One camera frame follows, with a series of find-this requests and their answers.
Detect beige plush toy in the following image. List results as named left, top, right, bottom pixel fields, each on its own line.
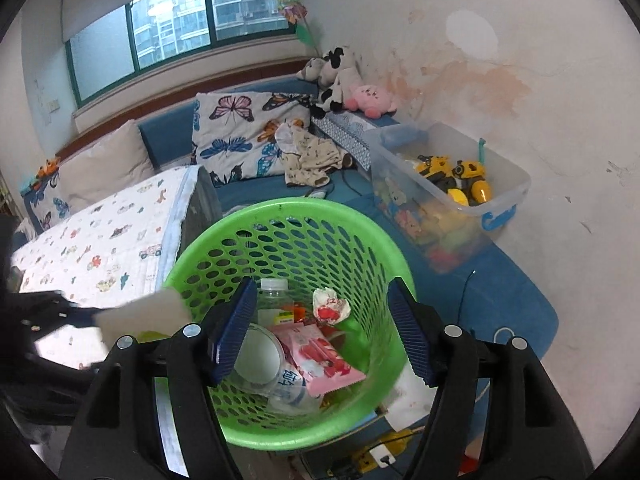
left=296, top=57, right=326, bottom=83

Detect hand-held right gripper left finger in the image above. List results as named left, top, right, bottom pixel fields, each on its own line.
left=59, top=276, right=258, bottom=480

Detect blue white patterned cushion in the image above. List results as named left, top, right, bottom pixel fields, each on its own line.
left=310, top=110, right=396, bottom=171

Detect pink round plush toy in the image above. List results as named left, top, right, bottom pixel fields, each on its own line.
left=342, top=84, right=398, bottom=115

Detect beige patterned baby clothes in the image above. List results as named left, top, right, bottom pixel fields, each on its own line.
left=275, top=120, right=358, bottom=188

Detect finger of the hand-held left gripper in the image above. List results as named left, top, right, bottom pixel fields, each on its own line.
left=10, top=290, right=101, bottom=335
left=30, top=352, right=103, bottom=386

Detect green perforated plastic basket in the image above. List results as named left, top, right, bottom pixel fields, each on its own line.
left=161, top=197, right=420, bottom=451

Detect pile of colourful toys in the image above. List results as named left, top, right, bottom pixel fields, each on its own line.
left=375, top=175, right=483, bottom=267

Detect crushed clear water bottle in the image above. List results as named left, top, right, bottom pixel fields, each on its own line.
left=240, top=360, right=326, bottom=416

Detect green framed window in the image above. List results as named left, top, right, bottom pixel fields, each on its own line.
left=62, top=0, right=296, bottom=108

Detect small butterfly print pillow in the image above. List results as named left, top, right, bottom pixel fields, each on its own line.
left=22, top=175, right=71, bottom=236

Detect yellow white power strip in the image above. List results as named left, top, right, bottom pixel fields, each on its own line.
left=350, top=439, right=402, bottom=472

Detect clear plastic bottle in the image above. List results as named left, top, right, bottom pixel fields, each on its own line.
left=255, top=277, right=296, bottom=328

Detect colourful paper flower decoration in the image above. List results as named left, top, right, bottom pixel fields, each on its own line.
left=277, top=0, right=323, bottom=53

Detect pink wrapper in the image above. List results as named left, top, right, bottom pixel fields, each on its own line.
left=270, top=322, right=367, bottom=398

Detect large butterfly print pillow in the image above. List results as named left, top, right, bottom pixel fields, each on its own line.
left=191, top=91, right=313, bottom=186

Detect red white candy wrapper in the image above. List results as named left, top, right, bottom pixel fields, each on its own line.
left=312, top=287, right=349, bottom=323

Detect beige pillow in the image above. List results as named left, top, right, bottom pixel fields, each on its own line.
left=55, top=120, right=156, bottom=213

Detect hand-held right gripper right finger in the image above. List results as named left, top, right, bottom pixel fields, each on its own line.
left=386, top=276, right=596, bottom=480

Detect black white cow plush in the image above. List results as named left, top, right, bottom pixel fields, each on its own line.
left=310, top=47, right=363, bottom=121

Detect black cable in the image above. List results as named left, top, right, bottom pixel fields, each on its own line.
left=459, top=270, right=477, bottom=332

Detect white cup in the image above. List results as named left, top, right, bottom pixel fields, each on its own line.
left=232, top=324, right=287, bottom=388

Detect clear plastic storage box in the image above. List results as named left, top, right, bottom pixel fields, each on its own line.
left=367, top=121, right=532, bottom=275

